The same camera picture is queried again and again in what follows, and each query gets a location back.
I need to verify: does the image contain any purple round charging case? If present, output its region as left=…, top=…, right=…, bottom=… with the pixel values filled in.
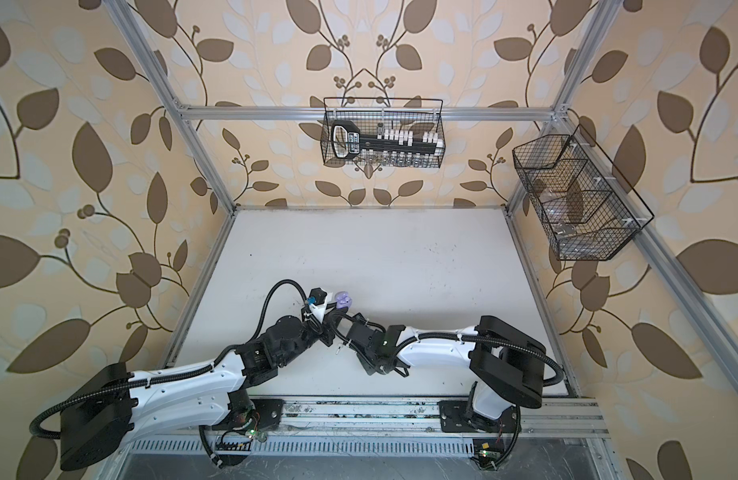
left=334, top=291, right=353, bottom=309

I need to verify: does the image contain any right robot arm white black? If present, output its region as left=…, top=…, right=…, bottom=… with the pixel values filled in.
left=322, top=308, right=566, bottom=422

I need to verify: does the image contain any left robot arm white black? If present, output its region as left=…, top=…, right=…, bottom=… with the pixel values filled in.
left=29, top=288, right=352, bottom=472

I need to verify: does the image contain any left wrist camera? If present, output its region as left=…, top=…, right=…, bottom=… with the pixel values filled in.
left=305, top=288, right=334, bottom=322

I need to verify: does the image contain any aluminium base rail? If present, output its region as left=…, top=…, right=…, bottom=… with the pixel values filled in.
left=122, top=394, right=610, bottom=439

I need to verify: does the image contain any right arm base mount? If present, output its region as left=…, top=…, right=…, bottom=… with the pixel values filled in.
left=438, top=381, right=521, bottom=434

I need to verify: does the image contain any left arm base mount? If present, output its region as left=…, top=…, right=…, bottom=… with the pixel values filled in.
left=211, top=389, right=285, bottom=431

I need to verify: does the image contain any black tool rack with handle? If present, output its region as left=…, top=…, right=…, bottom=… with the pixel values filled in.
left=321, top=120, right=446, bottom=161

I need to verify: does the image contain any back wire basket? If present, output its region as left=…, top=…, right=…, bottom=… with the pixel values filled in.
left=320, top=95, right=447, bottom=169

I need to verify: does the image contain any wire basket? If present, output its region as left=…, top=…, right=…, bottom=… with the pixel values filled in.
left=320, top=95, right=447, bottom=169
left=512, top=125, right=654, bottom=261

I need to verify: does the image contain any right wire basket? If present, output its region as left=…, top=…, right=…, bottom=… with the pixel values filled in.
left=512, top=125, right=654, bottom=261

